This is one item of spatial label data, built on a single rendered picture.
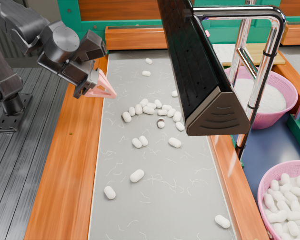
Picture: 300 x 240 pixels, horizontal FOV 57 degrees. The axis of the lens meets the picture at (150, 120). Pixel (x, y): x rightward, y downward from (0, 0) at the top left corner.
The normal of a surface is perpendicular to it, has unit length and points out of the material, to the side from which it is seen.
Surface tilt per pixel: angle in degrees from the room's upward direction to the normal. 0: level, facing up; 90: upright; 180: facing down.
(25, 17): 20
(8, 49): 90
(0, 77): 82
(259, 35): 90
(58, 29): 47
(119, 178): 0
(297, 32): 90
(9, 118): 0
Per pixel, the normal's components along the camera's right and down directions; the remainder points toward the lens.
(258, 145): 0.00, -0.75
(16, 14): 0.29, -0.58
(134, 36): 0.06, 0.66
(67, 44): 0.61, -0.24
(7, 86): 0.82, 0.26
